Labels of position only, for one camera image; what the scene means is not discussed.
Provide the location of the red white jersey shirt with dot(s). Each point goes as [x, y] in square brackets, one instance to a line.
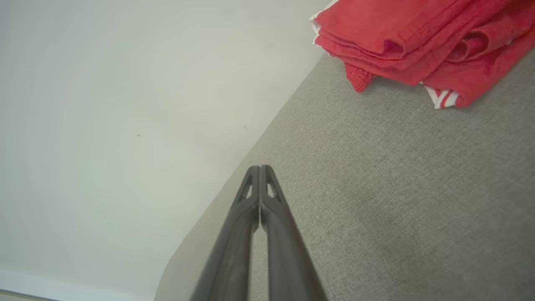
[480, 83]

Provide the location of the grey fabric sofa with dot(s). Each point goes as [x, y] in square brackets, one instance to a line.
[397, 188]

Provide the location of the white wall baseboard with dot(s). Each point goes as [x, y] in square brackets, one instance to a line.
[62, 286]

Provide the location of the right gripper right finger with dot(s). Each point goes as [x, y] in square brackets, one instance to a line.
[288, 259]

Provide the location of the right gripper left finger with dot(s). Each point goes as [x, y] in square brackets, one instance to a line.
[230, 259]

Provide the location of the red shorts white stripe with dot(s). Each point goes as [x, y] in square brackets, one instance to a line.
[376, 25]

